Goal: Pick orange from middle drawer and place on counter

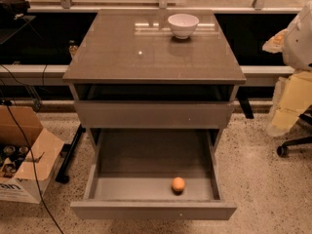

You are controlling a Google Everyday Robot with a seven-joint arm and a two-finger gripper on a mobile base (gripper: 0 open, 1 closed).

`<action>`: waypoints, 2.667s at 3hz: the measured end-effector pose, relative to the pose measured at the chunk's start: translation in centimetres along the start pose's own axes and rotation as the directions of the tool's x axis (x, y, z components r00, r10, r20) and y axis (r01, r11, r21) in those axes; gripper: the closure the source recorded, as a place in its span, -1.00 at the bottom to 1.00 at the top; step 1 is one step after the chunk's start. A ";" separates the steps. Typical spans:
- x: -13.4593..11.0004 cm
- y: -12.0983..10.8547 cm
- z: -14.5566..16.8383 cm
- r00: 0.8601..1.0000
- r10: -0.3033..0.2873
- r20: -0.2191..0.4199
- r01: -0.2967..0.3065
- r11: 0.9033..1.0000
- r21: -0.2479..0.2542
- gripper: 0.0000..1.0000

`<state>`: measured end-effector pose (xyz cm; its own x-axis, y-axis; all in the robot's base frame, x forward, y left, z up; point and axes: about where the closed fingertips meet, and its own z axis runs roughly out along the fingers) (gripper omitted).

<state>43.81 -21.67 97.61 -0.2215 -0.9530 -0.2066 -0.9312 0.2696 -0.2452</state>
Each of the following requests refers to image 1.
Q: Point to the closed grey top drawer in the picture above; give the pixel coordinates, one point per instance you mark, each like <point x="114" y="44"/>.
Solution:
<point x="153" y="115"/>

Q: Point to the open grey middle drawer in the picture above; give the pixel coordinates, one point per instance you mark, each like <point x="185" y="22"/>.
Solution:
<point x="131" y="177"/>

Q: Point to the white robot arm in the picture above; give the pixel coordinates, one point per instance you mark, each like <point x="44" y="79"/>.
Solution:
<point x="292" y="96"/>

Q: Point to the black table leg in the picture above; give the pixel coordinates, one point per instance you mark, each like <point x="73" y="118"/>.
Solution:
<point x="67" y="153"/>

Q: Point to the white ceramic bowl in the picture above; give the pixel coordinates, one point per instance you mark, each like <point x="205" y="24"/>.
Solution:
<point x="182" y="25"/>

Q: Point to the open cardboard box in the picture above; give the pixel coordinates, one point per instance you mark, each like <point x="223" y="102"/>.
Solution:
<point x="29" y="153"/>

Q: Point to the grey drawer cabinet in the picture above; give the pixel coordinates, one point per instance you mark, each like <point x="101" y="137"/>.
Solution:
<point x="131" y="55"/>

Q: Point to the small glass bottle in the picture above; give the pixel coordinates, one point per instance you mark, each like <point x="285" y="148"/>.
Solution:
<point x="73" y="48"/>

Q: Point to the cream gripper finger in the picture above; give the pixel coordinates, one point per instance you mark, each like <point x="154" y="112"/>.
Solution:
<point x="276" y="43"/>

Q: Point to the black bag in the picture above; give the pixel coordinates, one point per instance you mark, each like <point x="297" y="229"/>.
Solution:
<point x="12" y="9"/>

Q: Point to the orange fruit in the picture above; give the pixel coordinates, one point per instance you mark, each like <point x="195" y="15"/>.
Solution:
<point x="178" y="184"/>

